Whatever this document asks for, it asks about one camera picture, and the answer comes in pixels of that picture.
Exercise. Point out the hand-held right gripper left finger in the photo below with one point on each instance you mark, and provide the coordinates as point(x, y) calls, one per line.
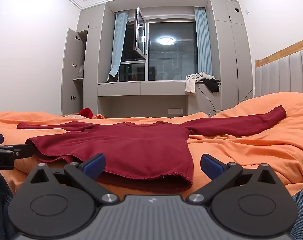
point(95, 166)

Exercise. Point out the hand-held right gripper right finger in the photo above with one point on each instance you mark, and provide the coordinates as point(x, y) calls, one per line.
point(211, 166)

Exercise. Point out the dark red long-sleeve shirt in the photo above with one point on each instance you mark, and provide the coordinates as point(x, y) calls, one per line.
point(141, 145)

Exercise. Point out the orange bed cover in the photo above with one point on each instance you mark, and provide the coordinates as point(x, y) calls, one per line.
point(254, 150)

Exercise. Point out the person's left leg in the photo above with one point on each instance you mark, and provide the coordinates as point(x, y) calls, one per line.
point(0, 205)

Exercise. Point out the red plush item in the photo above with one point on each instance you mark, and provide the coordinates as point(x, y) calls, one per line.
point(86, 112)

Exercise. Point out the black garment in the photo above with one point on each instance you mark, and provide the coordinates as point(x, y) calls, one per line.
point(212, 85)

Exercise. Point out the white garment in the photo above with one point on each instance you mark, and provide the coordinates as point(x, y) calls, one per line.
point(191, 82)

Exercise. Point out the grey open wardrobe door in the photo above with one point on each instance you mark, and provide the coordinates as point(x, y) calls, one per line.
point(70, 75)

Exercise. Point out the small black item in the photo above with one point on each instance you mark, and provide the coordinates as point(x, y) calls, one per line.
point(112, 78)

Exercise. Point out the grey window seat drawer unit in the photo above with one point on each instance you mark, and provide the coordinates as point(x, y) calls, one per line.
point(141, 88)

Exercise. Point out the clear plastic bag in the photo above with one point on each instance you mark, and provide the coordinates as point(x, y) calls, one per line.
point(80, 72)

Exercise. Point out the grey wardrobe with open shelves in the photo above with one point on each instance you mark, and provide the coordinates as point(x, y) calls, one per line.
point(94, 55)

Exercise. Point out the grey wardrobe with round hole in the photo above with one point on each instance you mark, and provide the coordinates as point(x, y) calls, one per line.
point(229, 55)

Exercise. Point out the large window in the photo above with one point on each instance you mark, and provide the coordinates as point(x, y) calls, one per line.
point(171, 55)

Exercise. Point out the light blue curtain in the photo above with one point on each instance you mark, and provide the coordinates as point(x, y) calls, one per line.
point(119, 42)
point(203, 42)

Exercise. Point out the open window sash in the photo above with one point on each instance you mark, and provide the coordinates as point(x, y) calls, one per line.
point(140, 32)

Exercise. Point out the white wall plate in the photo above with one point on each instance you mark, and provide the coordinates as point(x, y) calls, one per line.
point(175, 111)

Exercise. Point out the grey padded headboard wooden frame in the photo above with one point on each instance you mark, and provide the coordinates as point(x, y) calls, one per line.
point(284, 72)

